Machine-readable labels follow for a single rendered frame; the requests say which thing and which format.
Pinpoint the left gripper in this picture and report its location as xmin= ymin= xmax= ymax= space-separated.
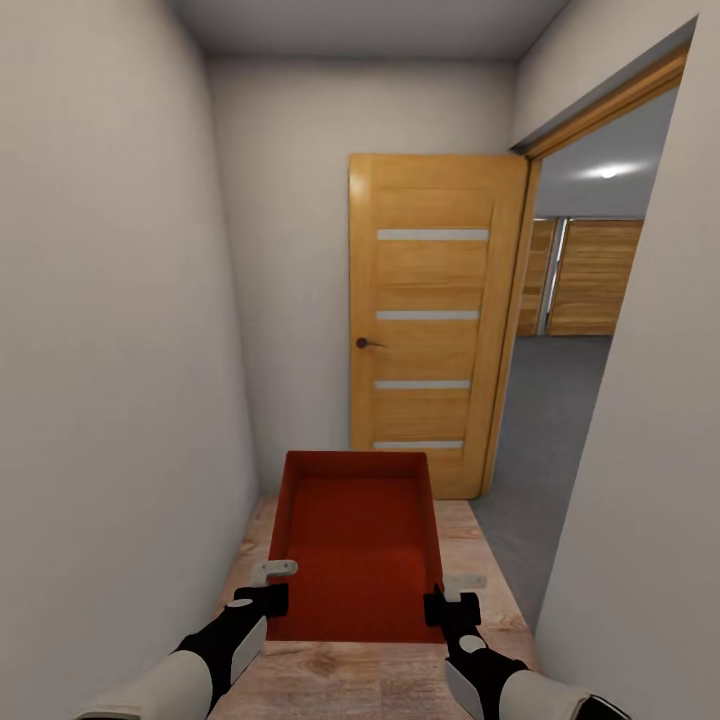
xmin=234 ymin=584 xmax=289 ymax=619

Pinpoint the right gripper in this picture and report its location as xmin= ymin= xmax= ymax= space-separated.
xmin=424 ymin=587 xmax=482 ymax=634

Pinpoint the storage box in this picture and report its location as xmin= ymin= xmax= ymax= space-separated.
xmin=265 ymin=450 xmax=448 ymax=644

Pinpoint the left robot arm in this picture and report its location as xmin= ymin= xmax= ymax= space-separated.
xmin=68 ymin=559 xmax=298 ymax=720

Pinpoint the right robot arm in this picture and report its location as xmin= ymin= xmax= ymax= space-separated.
xmin=424 ymin=572 xmax=642 ymax=720

